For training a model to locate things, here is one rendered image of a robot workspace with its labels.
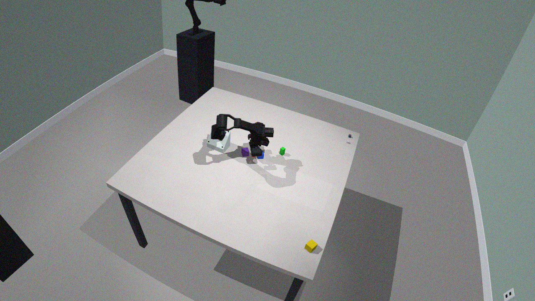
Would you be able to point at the yellow cube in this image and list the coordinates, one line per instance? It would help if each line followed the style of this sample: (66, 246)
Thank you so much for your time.
(310, 246)

